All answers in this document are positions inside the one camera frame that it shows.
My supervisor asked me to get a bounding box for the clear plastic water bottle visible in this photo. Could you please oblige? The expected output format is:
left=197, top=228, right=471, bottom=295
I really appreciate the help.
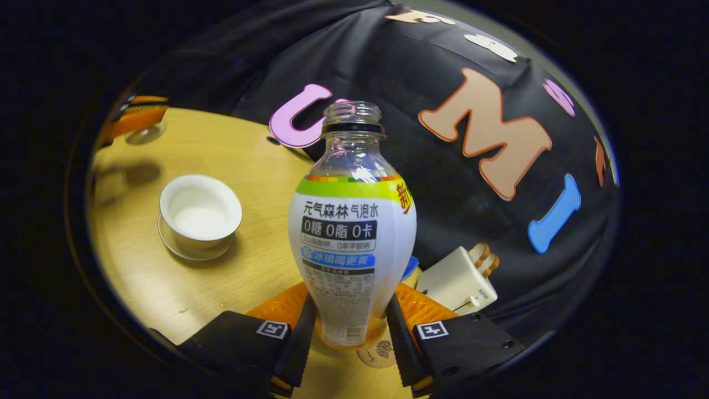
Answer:
left=287, top=101, right=418, bottom=350

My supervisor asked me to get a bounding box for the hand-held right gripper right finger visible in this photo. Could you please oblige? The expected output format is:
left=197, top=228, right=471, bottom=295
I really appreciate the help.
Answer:
left=386, top=282, right=527, bottom=398

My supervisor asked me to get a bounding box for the white toaster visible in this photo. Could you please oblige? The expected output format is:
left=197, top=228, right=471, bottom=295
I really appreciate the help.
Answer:
left=415, top=246, right=499, bottom=316

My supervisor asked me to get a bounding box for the cream ceramic saucer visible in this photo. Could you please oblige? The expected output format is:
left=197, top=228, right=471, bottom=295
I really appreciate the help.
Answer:
left=157, top=216, right=236, bottom=262

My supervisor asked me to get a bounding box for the black backdrop cloth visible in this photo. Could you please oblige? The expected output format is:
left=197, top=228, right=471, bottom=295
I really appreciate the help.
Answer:
left=111, top=0, right=621, bottom=344

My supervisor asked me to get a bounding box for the cream teacup lid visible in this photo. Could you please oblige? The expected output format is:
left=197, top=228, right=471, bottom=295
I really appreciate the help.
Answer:
left=125, top=120, right=167, bottom=146

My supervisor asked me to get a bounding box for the round cork coaster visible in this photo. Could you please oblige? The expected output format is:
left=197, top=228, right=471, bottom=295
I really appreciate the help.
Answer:
left=357, top=327, right=398, bottom=369

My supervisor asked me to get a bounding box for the cream ceramic teacup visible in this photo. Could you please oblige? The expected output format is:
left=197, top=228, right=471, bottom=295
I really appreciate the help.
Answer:
left=160, top=175, right=243, bottom=249

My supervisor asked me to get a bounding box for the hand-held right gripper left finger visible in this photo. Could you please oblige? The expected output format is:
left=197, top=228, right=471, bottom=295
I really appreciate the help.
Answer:
left=177, top=282, right=317, bottom=398

